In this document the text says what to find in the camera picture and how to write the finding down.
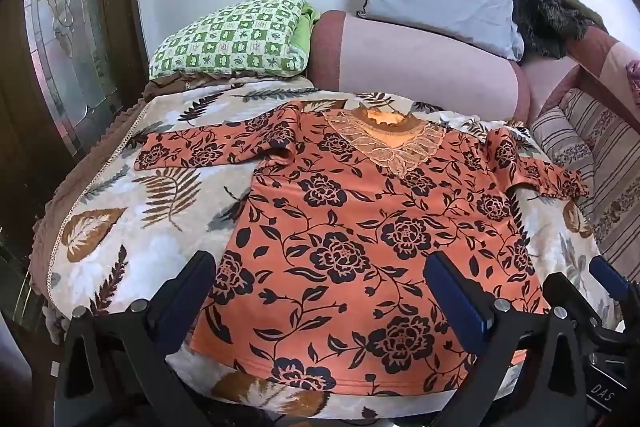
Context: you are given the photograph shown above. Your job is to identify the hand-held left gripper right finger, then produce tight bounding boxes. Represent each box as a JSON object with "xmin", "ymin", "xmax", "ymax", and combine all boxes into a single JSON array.
[{"xmin": 424, "ymin": 251, "xmax": 588, "ymax": 427}]

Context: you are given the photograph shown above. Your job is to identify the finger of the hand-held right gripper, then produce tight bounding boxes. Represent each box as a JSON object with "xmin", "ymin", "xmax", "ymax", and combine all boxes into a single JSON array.
[
  {"xmin": 544, "ymin": 273, "xmax": 603, "ymax": 340},
  {"xmin": 589, "ymin": 257, "xmax": 640, "ymax": 308}
]

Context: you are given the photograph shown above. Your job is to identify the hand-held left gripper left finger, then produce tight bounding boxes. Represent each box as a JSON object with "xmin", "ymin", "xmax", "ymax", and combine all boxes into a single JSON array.
[{"xmin": 55, "ymin": 251, "xmax": 218, "ymax": 427}]

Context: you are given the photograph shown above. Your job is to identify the orange black floral shirt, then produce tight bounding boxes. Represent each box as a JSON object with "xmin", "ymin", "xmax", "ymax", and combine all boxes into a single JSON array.
[{"xmin": 134, "ymin": 101, "xmax": 590, "ymax": 395}]

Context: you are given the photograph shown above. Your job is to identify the striped beige cushion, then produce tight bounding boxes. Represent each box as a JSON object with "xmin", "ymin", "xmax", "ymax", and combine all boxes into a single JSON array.
[{"xmin": 530, "ymin": 88, "xmax": 640, "ymax": 280}]

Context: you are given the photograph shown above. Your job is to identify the leaf print blanket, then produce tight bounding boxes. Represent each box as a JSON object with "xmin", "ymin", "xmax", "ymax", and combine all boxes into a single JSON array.
[{"xmin": 47, "ymin": 84, "xmax": 623, "ymax": 427}]

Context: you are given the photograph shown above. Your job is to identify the brown fringed bedspread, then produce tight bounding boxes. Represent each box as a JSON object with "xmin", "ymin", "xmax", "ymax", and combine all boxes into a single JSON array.
[{"xmin": 27, "ymin": 74, "xmax": 313, "ymax": 308}]

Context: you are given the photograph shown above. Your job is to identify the pink brown sofa back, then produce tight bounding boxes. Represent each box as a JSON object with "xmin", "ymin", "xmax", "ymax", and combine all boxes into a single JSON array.
[{"xmin": 520, "ymin": 24, "xmax": 640, "ymax": 120}]

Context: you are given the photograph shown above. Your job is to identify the pink bolster pillow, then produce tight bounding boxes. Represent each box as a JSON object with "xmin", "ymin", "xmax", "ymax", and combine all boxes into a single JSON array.
[{"xmin": 306, "ymin": 9, "xmax": 532, "ymax": 125}]

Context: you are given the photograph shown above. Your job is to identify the green checked pillow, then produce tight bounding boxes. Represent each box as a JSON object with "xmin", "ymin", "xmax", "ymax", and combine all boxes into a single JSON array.
[{"xmin": 149, "ymin": 0, "xmax": 321, "ymax": 80}]

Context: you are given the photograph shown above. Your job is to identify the dark furry cloth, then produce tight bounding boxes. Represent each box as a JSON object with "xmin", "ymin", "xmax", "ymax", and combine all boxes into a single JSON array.
[{"xmin": 512, "ymin": 0, "xmax": 608, "ymax": 60}]

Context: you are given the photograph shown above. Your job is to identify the wooden door with glass panel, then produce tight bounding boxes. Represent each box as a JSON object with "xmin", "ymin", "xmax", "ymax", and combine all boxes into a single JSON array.
[{"xmin": 0, "ymin": 0, "xmax": 151, "ymax": 308}]

